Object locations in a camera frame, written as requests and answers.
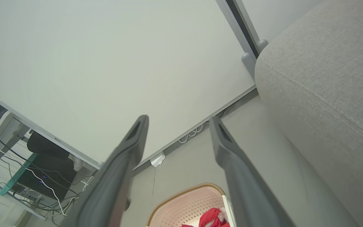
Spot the long white cable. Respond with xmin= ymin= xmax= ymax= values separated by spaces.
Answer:
xmin=0 ymin=136 xmax=68 ymax=217

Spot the cream perforated laundry basket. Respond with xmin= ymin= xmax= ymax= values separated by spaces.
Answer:
xmin=147 ymin=183 xmax=236 ymax=227

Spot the white sneaker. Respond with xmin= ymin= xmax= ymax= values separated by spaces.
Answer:
xmin=69 ymin=154 xmax=84 ymax=172

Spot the teal desk leg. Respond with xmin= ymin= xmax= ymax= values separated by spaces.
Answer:
xmin=0 ymin=153 xmax=39 ymax=196

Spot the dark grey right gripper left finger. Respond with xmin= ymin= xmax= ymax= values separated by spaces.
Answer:
xmin=60 ymin=115 xmax=149 ymax=227

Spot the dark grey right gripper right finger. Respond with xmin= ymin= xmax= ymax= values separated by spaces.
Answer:
xmin=209 ymin=116 xmax=296 ymax=227

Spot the coiled white cable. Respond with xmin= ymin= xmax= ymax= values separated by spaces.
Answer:
xmin=178 ymin=124 xmax=204 ymax=144

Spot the white wall adapter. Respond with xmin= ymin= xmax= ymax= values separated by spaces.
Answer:
xmin=150 ymin=152 xmax=166 ymax=168

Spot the grey fabric sofa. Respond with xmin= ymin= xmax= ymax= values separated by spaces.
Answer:
xmin=255 ymin=0 xmax=363 ymax=227

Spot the red and white garment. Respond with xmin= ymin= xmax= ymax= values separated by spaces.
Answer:
xmin=181 ymin=207 xmax=231 ymax=227

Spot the black computer tower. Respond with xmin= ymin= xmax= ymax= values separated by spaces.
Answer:
xmin=15 ymin=131 xmax=78 ymax=202

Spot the white desk frame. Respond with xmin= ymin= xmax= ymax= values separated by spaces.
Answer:
xmin=0 ymin=110 xmax=32 ymax=218

